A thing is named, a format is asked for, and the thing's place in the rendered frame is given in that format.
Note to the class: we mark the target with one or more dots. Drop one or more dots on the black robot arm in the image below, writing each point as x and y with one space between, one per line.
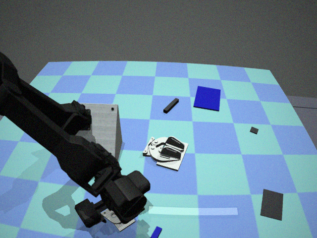
54 126

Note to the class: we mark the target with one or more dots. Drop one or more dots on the dark grey rectangular bar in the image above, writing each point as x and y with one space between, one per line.
171 105

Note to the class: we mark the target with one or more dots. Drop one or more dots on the blue flat bar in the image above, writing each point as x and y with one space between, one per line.
156 232

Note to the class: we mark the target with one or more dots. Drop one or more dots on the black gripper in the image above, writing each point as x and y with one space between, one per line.
90 213

